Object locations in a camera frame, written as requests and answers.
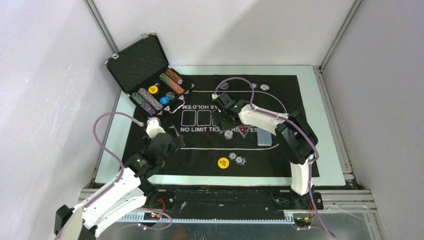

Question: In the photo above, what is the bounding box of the black dealer button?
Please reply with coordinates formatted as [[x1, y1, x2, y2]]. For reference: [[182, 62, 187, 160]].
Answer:
[[219, 82, 229, 91]]

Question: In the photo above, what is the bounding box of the green blue chip front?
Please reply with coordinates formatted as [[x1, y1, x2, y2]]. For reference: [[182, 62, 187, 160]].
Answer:
[[228, 152, 238, 161]]

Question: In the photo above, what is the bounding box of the grey white chip front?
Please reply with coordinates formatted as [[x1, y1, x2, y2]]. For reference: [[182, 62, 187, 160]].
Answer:
[[235, 156, 247, 166]]

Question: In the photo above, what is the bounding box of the yellow big blind button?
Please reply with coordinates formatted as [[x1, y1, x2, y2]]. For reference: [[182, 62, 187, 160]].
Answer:
[[217, 157, 230, 169]]

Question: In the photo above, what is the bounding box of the white blue chip back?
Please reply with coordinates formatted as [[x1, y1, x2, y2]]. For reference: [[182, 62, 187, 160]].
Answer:
[[260, 84, 270, 92]]

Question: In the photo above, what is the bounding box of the white blue chip stack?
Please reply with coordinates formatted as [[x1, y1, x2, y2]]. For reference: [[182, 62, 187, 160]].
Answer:
[[224, 130, 233, 140]]

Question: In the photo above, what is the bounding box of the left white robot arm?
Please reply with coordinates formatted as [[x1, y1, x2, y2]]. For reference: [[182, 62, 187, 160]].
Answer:
[[53, 126, 185, 240]]

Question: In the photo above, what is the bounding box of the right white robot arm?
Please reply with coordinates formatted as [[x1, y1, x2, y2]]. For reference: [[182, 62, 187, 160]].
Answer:
[[212, 93, 319, 209]]

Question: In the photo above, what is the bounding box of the triangular all-in marker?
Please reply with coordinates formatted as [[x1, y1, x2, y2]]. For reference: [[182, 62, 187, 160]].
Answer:
[[238, 126, 251, 139]]

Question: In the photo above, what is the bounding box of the black poker table mat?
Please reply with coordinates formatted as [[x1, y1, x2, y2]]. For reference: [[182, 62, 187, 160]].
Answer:
[[118, 74, 321, 178]]

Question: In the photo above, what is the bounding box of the blue playing card deck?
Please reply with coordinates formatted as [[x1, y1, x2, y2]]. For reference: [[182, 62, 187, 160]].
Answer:
[[256, 127, 273, 147]]

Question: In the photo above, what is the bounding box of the blue button in case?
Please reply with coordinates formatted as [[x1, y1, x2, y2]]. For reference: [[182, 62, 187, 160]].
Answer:
[[159, 96, 170, 106]]

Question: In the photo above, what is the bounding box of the clear dealer button in case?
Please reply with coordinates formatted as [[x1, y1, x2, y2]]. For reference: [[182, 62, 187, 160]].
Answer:
[[165, 92, 176, 100]]

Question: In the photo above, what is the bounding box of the pink grey chip row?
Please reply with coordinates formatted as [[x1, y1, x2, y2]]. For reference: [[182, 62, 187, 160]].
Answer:
[[138, 88, 164, 111]]

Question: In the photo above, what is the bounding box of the green orange chip row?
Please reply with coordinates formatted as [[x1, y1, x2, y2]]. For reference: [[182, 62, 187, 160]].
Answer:
[[159, 73, 185, 95]]

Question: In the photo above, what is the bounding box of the yellow button in case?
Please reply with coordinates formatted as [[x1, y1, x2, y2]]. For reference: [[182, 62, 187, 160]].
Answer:
[[148, 85, 159, 95]]

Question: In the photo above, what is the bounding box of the electronics board with leds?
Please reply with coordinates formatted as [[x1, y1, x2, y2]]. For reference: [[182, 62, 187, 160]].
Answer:
[[143, 212, 161, 221]]

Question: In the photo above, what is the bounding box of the red brown chip row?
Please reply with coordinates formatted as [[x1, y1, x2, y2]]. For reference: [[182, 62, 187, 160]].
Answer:
[[165, 68, 184, 85]]

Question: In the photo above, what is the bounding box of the black aluminium chip case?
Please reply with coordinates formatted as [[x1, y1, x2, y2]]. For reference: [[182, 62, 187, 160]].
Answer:
[[105, 33, 195, 118]]

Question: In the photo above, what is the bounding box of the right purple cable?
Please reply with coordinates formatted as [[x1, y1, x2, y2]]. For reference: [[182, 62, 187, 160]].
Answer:
[[213, 76, 337, 239]]

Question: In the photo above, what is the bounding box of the purple cable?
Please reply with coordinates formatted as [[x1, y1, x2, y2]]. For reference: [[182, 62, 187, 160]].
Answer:
[[54, 111, 173, 240], [213, 76, 337, 239]]

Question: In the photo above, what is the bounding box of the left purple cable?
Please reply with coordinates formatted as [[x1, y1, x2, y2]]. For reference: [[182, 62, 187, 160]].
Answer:
[[54, 111, 173, 240]]

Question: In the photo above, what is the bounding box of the black metal base rail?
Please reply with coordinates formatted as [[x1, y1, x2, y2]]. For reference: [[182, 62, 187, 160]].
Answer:
[[89, 182, 365, 221]]

